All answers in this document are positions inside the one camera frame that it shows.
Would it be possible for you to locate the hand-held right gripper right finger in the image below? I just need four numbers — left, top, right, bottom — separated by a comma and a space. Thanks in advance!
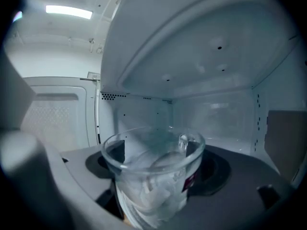
186, 140, 232, 196

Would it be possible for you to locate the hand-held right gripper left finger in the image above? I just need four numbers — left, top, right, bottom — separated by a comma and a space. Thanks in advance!
85, 139, 127, 180

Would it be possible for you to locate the clear glass cup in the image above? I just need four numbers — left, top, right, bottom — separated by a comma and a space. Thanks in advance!
101, 126, 206, 230

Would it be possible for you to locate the white microwave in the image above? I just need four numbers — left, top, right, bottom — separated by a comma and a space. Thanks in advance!
20, 0, 307, 191

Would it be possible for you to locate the rectangular ceiling light panel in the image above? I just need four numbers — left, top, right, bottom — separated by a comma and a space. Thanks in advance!
45, 5, 93, 20

